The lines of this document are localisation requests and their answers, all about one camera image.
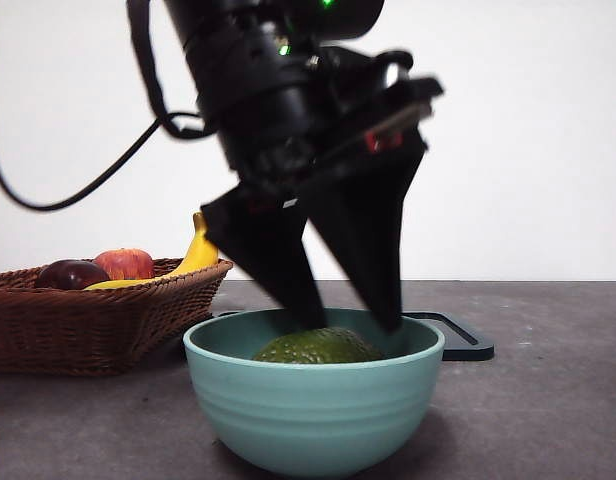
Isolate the green avocado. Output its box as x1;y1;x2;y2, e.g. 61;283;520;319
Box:
251;327;384;365

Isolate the teal ribbed bowl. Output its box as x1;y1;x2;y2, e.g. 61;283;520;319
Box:
183;307;447;478

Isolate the yellow banana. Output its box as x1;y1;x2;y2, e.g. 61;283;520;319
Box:
82;212;221;292

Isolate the red apple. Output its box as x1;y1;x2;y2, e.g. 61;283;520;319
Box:
92;248;155;281

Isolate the black rectangular tray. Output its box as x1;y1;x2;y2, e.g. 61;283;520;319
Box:
207;310;495;363

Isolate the dark purple round fruit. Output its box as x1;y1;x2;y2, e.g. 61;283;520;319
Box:
35;259;112;291

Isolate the brown wicker basket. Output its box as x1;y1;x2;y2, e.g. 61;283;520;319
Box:
0;257;235;378

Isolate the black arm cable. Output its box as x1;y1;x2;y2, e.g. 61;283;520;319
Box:
0;0;219;212

